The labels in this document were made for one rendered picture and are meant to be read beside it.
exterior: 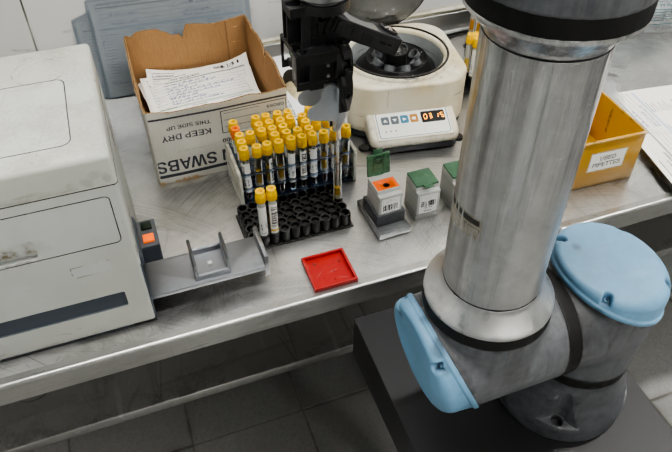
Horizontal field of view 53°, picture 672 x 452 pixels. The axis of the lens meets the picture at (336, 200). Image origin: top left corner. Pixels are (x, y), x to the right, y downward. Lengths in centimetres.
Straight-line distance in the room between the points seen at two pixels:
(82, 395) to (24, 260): 86
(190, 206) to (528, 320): 70
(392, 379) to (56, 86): 56
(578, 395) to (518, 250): 29
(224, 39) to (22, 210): 68
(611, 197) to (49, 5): 107
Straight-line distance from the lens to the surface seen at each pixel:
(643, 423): 88
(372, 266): 104
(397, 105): 125
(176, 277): 99
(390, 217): 108
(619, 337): 70
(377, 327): 87
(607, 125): 132
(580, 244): 69
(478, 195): 50
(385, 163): 107
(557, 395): 78
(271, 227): 105
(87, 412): 169
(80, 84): 93
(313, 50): 91
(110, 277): 92
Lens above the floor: 164
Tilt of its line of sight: 42 degrees down
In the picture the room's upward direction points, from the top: straight up
